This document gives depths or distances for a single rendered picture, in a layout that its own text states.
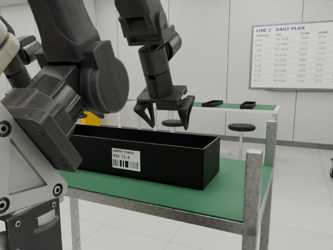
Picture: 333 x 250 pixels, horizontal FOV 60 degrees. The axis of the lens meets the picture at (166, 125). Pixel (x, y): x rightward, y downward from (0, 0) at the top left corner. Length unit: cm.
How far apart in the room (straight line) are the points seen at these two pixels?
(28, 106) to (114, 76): 13
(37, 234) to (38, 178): 20
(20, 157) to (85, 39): 16
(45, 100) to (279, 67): 519
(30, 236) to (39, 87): 26
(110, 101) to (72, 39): 9
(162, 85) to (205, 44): 511
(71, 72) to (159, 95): 28
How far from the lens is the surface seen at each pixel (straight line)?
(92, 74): 38
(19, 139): 32
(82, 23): 40
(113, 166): 89
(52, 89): 36
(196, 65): 574
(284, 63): 543
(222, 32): 565
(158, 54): 59
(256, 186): 61
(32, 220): 52
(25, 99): 34
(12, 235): 51
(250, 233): 66
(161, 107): 63
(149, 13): 55
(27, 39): 92
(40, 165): 35
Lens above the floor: 125
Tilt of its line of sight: 10 degrees down
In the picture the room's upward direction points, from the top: straight up
